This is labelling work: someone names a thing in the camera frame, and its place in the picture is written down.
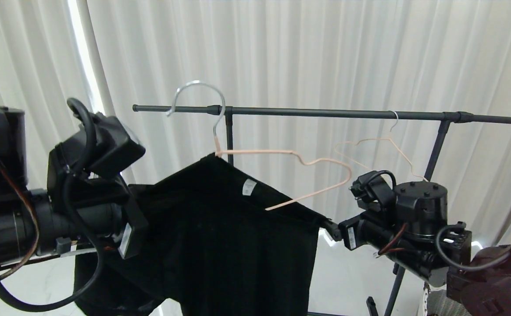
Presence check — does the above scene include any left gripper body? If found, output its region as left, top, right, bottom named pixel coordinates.
left=32, top=193, right=149, bottom=260

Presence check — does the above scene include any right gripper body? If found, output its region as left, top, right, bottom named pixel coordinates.
left=339, top=214, right=398, bottom=255

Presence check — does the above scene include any black garment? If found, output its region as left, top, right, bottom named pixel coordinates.
left=73, top=153, right=339, bottom=316

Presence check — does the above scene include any pink clothes hanger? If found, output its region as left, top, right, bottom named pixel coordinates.
left=334, top=111, right=429, bottom=183
left=166, top=80, right=353, bottom=211

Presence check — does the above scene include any white laundry basket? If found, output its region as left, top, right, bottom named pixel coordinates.
left=418, top=281, right=471, bottom=316

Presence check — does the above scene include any black clothes rack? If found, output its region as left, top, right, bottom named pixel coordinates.
left=132, top=104, right=511, bottom=316

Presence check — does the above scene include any white curtain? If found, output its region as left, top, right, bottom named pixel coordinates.
left=0, top=0, right=511, bottom=246

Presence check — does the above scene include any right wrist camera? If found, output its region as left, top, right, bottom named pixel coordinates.
left=350, top=170, right=397, bottom=212

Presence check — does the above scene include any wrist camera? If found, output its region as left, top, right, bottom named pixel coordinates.
left=47, top=111, right=146, bottom=207
left=350, top=170, right=397, bottom=212

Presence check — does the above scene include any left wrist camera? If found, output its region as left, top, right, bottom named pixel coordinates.
left=47, top=111, right=146, bottom=207

